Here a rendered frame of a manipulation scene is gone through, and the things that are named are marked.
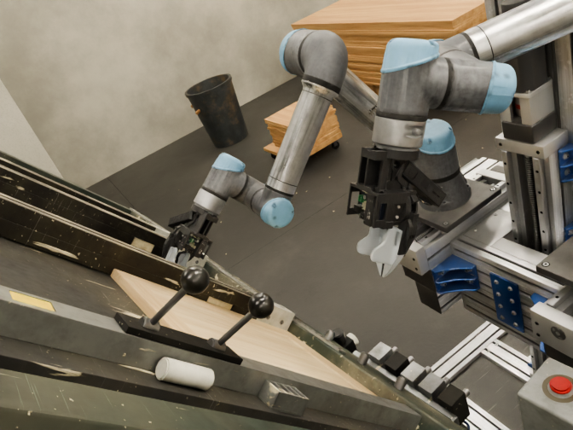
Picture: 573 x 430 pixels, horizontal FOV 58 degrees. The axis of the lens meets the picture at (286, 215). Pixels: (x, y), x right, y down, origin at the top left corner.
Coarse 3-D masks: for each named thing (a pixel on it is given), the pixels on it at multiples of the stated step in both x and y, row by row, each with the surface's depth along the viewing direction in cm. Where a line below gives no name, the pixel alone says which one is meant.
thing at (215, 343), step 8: (256, 296) 73; (264, 296) 73; (248, 304) 74; (256, 304) 73; (264, 304) 73; (272, 304) 73; (248, 312) 75; (256, 312) 73; (264, 312) 73; (240, 320) 75; (248, 320) 75; (232, 328) 76; (224, 336) 76; (216, 344) 77; (224, 344) 78
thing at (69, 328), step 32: (0, 288) 59; (0, 320) 57; (32, 320) 59; (64, 320) 61; (96, 320) 65; (96, 352) 64; (128, 352) 67; (160, 352) 70; (192, 352) 73; (224, 384) 77; (256, 384) 81; (288, 384) 85; (320, 384) 92; (352, 416) 97; (384, 416) 103; (416, 416) 110
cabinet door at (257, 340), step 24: (144, 288) 109; (168, 288) 122; (144, 312) 97; (168, 312) 98; (192, 312) 111; (216, 312) 124; (216, 336) 100; (240, 336) 111; (264, 336) 125; (288, 336) 140; (264, 360) 101; (288, 360) 112; (312, 360) 125; (360, 384) 124
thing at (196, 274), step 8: (184, 272) 66; (192, 272) 65; (200, 272) 66; (184, 280) 65; (192, 280) 65; (200, 280) 65; (208, 280) 66; (184, 288) 66; (192, 288) 65; (200, 288) 66; (176, 296) 68; (168, 304) 68; (160, 312) 69; (144, 320) 69; (152, 320) 69; (152, 328) 70
